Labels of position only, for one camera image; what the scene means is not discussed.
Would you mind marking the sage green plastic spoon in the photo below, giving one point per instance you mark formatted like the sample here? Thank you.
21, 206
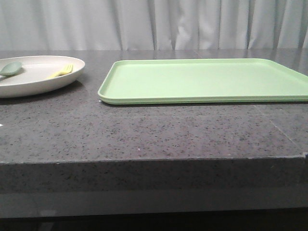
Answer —
11, 69

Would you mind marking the white pleated curtain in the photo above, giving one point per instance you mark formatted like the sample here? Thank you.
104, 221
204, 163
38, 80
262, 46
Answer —
50, 25

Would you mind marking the cream round plate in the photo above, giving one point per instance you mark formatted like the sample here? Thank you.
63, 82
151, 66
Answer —
34, 76

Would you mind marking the yellow plastic fork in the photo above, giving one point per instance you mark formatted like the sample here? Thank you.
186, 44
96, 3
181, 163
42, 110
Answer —
67, 69

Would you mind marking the light green plastic tray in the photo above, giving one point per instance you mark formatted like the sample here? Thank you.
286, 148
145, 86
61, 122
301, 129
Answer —
238, 80

